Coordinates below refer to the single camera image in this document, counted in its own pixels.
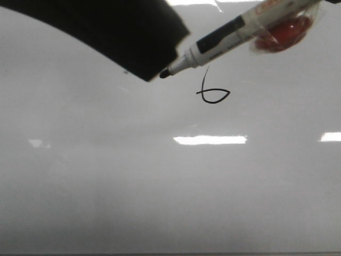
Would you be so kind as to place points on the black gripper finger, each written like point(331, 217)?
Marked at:
point(140, 36)

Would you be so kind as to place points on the black whiteboard marker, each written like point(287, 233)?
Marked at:
point(255, 21)

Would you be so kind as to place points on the white whiteboard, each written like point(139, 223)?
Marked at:
point(241, 155)

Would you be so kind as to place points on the red object in clear tape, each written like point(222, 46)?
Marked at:
point(287, 33)

